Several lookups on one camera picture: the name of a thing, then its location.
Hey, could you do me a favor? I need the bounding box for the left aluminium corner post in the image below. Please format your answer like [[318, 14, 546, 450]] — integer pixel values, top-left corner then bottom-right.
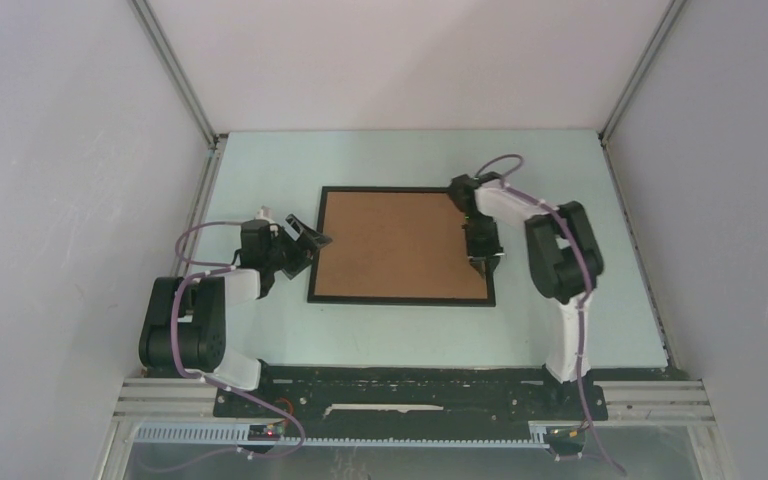
[[128, 0, 219, 149]]

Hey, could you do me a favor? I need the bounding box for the white cable duct strip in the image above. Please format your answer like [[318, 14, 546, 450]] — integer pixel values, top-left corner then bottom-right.
[[133, 422, 549, 449]]

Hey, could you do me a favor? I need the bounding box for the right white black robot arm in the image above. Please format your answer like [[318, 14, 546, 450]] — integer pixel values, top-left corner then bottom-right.
[[447, 172, 604, 418]]

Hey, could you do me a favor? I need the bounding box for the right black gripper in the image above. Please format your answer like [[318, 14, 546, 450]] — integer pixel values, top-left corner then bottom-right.
[[460, 215, 501, 274]]

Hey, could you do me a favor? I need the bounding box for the aluminium corner post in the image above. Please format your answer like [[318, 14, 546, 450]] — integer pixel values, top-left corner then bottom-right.
[[599, 0, 689, 147], [128, 0, 219, 149]]

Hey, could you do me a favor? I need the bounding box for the brown frame backing board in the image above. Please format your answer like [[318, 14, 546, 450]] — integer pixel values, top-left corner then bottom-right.
[[313, 191, 489, 300]]

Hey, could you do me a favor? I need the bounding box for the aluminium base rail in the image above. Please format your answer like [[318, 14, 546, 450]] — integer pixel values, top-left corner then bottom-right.
[[95, 376, 736, 480]]

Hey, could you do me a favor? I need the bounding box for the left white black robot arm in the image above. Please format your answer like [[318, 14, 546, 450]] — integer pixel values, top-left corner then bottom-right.
[[138, 208, 332, 417]]

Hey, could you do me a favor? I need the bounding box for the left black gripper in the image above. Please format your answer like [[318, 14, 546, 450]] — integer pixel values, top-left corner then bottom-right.
[[265, 215, 332, 280]]

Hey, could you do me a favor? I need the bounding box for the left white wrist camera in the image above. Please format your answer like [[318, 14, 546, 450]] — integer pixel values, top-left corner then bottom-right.
[[254, 206, 276, 224]]

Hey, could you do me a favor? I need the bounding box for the right aluminium corner post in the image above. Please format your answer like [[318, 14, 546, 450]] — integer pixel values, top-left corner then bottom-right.
[[599, 0, 689, 147]]

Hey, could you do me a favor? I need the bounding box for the black picture frame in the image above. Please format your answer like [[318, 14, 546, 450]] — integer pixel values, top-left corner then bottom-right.
[[307, 185, 497, 308]]

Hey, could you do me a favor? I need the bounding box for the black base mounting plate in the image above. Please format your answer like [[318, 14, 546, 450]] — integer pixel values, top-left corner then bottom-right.
[[145, 357, 690, 440]]

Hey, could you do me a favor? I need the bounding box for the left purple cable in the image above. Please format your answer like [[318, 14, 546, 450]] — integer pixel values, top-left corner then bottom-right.
[[169, 221, 307, 462]]

